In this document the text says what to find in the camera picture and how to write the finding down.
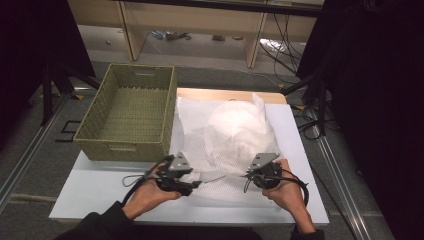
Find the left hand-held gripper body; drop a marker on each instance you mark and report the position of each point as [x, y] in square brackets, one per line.
[173, 173]

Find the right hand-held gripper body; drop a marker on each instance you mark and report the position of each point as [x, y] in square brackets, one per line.
[266, 175]

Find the white garment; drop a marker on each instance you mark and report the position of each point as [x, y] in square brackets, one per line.
[240, 130]

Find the white mesh laundry bag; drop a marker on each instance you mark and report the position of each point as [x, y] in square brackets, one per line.
[195, 133]

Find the green woven basket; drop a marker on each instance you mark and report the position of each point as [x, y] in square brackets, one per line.
[133, 113]

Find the person's right hand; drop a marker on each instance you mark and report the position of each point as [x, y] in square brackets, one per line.
[290, 196]

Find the person's left hand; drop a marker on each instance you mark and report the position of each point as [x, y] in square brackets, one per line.
[148, 196]

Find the wooden table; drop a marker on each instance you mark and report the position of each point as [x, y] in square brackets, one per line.
[216, 95]

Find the black metal stand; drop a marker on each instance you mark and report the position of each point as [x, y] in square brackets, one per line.
[320, 106]
[48, 96]

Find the crumpled silver plastic bag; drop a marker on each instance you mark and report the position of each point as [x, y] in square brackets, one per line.
[271, 44]

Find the black curtain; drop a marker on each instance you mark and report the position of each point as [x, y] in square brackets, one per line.
[33, 40]
[376, 100]

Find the blue and dark floor clutter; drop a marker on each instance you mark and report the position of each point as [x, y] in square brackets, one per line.
[170, 35]

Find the light wooden shelf unit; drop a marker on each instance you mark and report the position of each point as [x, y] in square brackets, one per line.
[200, 20]

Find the aluminium floor rail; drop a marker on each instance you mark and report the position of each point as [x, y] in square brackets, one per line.
[30, 150]
[340, 186]

